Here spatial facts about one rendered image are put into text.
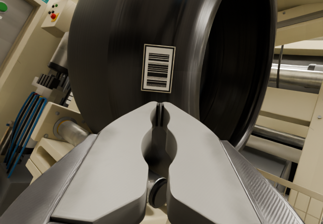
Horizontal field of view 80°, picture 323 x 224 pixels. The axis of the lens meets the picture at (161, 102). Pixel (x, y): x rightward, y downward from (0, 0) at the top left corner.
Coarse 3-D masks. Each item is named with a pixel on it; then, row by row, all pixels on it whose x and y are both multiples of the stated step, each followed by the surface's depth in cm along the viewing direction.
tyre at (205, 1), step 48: (96, 0) 32; (144, 0) 25; (192, 0) 25; (240, 0) 59; (96, 48) 30; (192, 48) 26; (240, 48) 69; (96, 96) 33; (144, 96) 26; (192, 96) 29; (240, 96) 70; (240, 144) 52
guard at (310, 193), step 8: (256, 168) 64; (264, 176) 62; (272, 176) 61; (288, 184) 58; (296, 184) 57; (304, 192) 55; (312, 192) 54; (296, 200) 56; (320, 200) 53; (296, 208) 56; (312, 216) 53; (320, 216) 52
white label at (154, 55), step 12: (144, 48) 25; (156, 48) 25; (168, 48) 25; (144, 60) 25; (156, 60) 25; (168, 60) 25; (144, 72) 25; (156, 72) 25; (168, 72) 25; (144, 84) 26; (156, 84) 26; (168, 84) 26
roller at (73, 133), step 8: (64, 128) 47; (72, 128) 46; (80, 128) 46; (64, 136) 47; (72, 136) 44; (80, 136) 43; (72, 144) 44; (152, 176) 30; (160, 176) 30; (152, 184) 29; (160, 184) 29; (152, 192) 28; (160, 192) 29; (152, 200) 28; (160, 200) 29
